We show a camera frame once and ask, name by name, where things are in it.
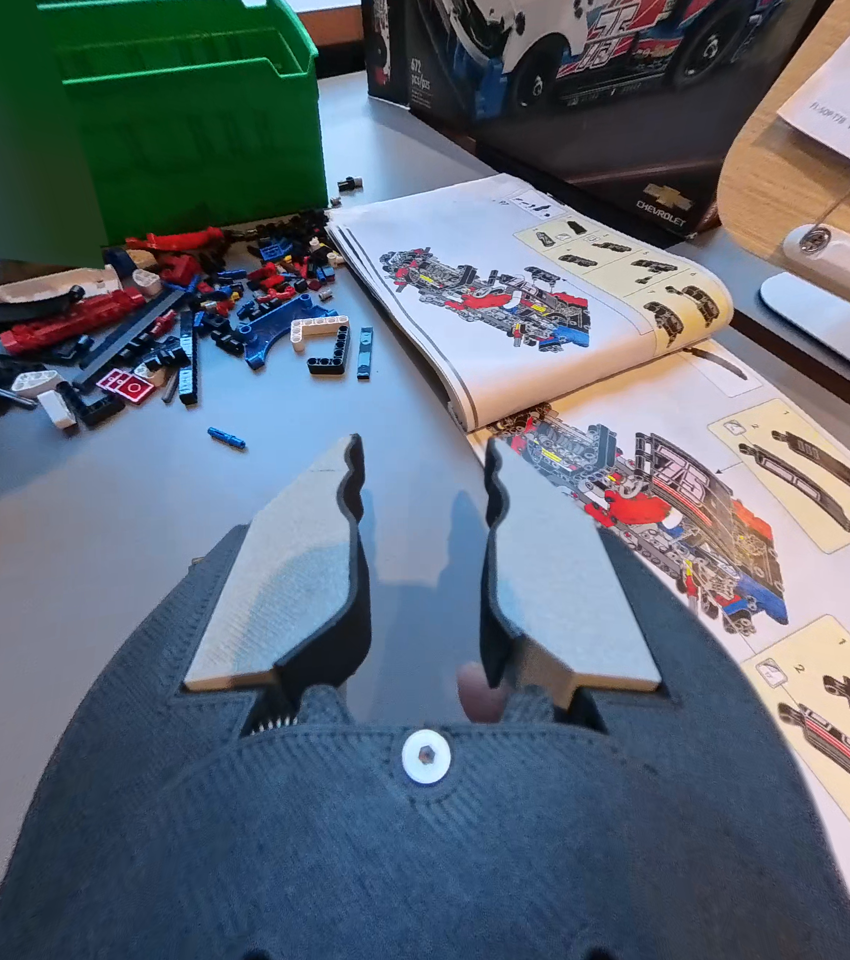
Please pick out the black flat strip piece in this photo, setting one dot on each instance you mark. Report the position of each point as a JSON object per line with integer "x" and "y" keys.
{"x": 365, "y": 352}

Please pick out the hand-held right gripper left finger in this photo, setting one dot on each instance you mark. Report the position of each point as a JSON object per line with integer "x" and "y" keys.
{"x": 275, "y": 592}

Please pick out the wooden document board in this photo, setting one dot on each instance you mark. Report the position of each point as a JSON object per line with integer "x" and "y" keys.
{"x": 762, "y": 172}

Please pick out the blue pin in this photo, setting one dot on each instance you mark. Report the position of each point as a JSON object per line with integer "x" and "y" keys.
{"x": 226, "y": 439}

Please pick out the black L-shaped beam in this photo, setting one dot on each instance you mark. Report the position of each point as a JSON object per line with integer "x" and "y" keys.
{"x": 340, "y": 352}

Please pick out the person's right hand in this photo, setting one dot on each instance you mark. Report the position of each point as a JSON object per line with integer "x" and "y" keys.
{"x": 481, "y": 697}

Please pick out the black toy car box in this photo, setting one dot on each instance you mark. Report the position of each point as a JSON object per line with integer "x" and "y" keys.
{"x": 582, "y": 135}

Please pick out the grey desk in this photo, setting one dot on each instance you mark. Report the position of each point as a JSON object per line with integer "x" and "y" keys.
{"x": 132, "y": 540}

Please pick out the green plastic bin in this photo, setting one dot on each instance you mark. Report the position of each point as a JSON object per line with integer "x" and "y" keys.
{"x": 192, "y": 150}

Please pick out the blue curved arch panel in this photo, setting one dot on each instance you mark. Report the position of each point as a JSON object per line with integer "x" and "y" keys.
{"x": 275, "y": 330}

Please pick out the small black connector piece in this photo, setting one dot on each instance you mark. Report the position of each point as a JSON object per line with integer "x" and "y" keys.
{"x": 350, "y": 184}

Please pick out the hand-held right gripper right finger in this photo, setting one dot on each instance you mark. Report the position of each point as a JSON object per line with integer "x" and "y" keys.
{"x": 567, "y": 592}

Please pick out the white L-shaped beam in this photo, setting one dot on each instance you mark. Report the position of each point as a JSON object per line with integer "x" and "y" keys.
{"x": 320, "y": 324}

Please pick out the building instruction booklet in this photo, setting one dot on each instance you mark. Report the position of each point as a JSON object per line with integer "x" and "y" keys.
{"x": 485, "y": 360}

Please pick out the pile of toy building bricks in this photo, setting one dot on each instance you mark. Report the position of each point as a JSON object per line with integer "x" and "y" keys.
{"x": 79, "y": 315}

